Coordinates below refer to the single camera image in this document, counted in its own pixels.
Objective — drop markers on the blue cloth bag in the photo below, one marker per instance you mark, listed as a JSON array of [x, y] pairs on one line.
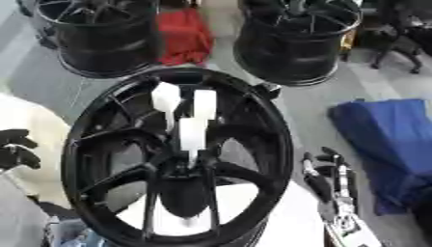
[[388, 135]]

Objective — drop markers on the black spoked wheel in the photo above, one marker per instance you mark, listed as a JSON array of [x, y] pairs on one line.
[[264, 141]]

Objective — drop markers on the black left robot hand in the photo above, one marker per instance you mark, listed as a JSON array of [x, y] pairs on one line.
[[16, 157]]

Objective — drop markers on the red bag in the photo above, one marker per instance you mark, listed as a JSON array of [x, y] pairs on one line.
[[184, 35]]

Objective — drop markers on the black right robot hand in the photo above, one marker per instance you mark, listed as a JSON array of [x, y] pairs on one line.
[[321, 186]]

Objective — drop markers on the black wheel rim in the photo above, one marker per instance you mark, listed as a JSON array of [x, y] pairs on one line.
[[292, 48], [101, 41]]

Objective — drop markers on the small black round knob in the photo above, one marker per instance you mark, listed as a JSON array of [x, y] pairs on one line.
[[267, 90]]

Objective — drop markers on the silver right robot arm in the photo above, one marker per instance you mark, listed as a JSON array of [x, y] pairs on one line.
[[348, 225]]

